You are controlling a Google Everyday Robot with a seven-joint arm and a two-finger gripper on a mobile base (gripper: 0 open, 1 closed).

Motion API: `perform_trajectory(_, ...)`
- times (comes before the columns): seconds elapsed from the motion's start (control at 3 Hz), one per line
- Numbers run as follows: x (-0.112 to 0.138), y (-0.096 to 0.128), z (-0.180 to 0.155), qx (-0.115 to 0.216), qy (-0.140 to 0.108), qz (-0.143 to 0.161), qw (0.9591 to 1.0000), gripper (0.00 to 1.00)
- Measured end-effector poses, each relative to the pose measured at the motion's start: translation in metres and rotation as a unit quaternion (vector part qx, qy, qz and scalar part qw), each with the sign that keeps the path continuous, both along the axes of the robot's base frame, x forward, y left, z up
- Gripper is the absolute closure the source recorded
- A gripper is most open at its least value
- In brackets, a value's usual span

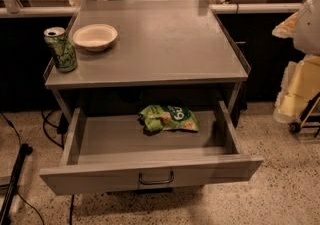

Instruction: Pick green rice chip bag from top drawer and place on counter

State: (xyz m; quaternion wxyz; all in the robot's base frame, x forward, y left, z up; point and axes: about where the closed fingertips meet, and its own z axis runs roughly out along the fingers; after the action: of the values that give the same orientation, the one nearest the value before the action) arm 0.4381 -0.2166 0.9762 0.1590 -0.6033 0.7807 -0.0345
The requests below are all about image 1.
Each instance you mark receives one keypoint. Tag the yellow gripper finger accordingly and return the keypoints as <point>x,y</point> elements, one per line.
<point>286,28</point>

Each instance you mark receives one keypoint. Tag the green rice chip bag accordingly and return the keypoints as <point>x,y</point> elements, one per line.
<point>168,118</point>

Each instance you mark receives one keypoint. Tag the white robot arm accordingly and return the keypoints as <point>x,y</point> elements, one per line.
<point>303,27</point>

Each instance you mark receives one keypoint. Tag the yellow robot base cart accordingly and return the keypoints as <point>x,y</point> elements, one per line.
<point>300,88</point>

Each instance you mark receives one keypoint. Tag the open grey top drawer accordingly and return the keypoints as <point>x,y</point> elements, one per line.
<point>107,153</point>

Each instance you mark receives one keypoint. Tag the grey metal cabinet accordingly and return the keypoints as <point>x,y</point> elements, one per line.
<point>160,42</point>

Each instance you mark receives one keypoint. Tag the white paper bowl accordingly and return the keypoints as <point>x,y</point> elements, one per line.
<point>95,37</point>

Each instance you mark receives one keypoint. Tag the green soda can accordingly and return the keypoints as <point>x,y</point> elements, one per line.
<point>62,50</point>

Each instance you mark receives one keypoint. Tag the black stand leg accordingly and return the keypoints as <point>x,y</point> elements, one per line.
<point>24,150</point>

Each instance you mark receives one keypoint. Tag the metal drawer handle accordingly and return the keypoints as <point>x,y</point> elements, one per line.
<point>151,180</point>

